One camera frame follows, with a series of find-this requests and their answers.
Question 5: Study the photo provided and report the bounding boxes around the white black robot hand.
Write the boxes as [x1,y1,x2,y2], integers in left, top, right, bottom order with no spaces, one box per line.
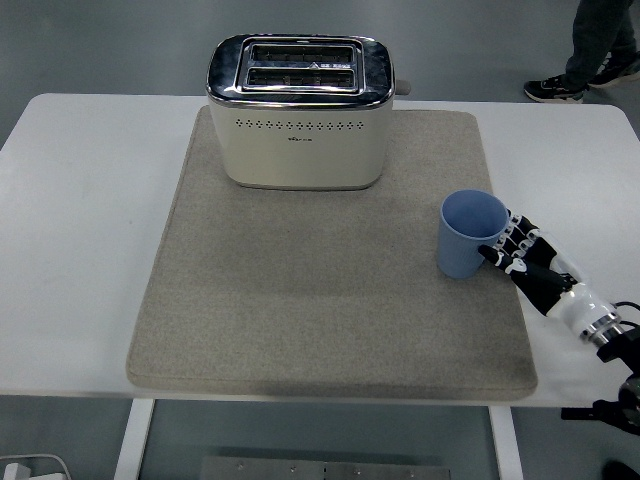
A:
[477,208,614,334]

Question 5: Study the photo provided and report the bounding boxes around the blue ribbed cup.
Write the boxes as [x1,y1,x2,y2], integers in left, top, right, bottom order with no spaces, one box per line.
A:
[436,188,511,280]

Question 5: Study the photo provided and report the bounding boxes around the white table leg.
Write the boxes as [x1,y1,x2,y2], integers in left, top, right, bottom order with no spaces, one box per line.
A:
[113,398,156,480]
[487,405,525,480]

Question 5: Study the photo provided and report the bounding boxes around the black object on floor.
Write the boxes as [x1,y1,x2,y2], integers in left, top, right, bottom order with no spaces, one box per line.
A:
[601,459,640,480]

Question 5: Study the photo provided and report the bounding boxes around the beige fabric table mat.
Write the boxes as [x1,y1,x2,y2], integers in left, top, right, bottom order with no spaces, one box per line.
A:
[124,106,539,401]

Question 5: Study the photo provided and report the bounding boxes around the person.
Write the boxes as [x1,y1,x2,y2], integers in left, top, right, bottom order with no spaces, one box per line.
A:
[523,0,640,105]

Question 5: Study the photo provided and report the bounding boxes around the cream chrome two-slot toaster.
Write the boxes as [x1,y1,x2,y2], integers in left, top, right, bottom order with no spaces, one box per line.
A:
[205,33,413,191]

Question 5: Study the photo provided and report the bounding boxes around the white cable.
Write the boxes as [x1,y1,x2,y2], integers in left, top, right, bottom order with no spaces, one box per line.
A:
[0,453,71,480]

